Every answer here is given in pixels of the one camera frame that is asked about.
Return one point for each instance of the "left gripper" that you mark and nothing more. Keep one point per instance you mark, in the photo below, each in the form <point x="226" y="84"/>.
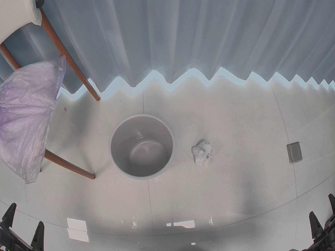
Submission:
<point x="10" y="240"/>

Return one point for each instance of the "pale blue curtain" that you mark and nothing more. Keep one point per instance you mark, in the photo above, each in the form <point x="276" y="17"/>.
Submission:
<point x="183" y="22"/>

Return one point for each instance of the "white paper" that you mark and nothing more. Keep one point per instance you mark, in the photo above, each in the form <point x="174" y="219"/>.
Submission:
<point x="201" y="153"/>

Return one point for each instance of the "pale grey trash bin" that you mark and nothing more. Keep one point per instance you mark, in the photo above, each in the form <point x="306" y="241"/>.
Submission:
<point x="141" y="140"/>

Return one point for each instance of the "white padded wooden chair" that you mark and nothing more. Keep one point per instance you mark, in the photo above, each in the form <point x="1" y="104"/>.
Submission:
<point x="15" y="12"/>

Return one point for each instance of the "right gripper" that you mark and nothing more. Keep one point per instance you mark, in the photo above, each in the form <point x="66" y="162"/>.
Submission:
<point x="328" y="234"/>

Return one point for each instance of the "purple plastic bag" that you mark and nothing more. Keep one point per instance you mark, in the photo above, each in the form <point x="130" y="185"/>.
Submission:
<point x="26" y="108"/>

